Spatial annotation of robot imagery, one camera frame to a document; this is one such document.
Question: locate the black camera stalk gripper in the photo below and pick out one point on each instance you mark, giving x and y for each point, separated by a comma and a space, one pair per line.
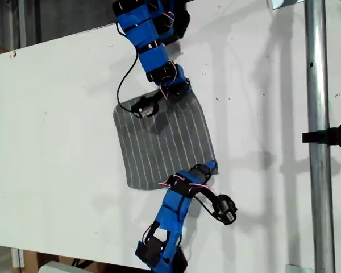
210, 194
156, 98

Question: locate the black clamp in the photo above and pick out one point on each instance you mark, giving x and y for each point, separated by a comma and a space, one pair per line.
326, 136

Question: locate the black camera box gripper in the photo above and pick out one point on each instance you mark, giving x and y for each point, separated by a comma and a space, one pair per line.
145, 109
226, 210

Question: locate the white table leg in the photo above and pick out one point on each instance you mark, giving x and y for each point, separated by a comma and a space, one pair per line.
17, 258

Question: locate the grey frame bar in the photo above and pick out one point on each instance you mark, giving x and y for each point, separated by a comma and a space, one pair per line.
22, 22

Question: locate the white container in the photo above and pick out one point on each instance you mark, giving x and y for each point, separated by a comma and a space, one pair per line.
65, 268

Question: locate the grey striped towel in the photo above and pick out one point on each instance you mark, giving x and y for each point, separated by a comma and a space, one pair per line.
159, 148

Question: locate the steel post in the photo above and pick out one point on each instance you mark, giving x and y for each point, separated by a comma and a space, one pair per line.
319, 170

